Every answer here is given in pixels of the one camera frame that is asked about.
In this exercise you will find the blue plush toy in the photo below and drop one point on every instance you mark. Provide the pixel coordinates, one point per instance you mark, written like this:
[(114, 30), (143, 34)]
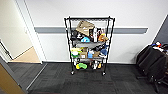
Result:
[(85, 40)]

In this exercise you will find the cardboard box with label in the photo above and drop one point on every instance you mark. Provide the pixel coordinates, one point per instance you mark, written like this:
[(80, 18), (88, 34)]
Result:
[(83, 55)]

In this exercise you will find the light blue cup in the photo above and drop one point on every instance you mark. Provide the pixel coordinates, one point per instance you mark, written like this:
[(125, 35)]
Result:
[(90, 54)]

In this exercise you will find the yellow green toy bowl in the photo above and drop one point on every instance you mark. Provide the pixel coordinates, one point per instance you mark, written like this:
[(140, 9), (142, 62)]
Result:
[(75, 51)]

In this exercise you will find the plain cardboard box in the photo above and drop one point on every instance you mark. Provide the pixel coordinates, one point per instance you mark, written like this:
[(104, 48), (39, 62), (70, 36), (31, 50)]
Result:
[(96, 53)]

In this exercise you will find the black cloth bag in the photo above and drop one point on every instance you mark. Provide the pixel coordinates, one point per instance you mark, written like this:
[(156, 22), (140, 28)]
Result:
[(99, 47)]

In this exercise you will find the black box with white print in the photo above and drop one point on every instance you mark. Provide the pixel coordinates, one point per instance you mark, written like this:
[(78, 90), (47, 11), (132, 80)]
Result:
[(73, 35)]

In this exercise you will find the black box with white stripe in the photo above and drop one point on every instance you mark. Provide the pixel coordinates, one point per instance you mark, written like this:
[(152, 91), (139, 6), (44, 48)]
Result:
[(94, 34)]

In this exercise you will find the green yellow toy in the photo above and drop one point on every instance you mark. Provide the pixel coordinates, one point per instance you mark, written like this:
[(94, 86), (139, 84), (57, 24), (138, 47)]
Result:
[(81, 66)]

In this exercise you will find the brown paper bag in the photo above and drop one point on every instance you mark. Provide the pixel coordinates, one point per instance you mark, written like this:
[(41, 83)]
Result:
[(85, 27)]

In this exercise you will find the blue cap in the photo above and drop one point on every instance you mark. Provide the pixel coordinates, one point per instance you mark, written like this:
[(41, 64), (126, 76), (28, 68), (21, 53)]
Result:
[(104, 52)]

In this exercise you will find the white toy shoe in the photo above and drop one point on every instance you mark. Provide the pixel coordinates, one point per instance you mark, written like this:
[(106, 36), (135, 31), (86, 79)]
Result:
[(95, 65)]

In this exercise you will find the small orange toy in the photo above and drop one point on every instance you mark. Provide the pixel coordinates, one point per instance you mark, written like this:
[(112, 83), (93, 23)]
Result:
[(99, 65)]

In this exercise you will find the red white items on chair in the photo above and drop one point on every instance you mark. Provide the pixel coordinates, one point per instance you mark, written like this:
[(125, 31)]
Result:
[(158, 45)]

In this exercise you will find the wooden door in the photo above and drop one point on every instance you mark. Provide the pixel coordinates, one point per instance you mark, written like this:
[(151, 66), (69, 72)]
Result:
[(8, 80)]

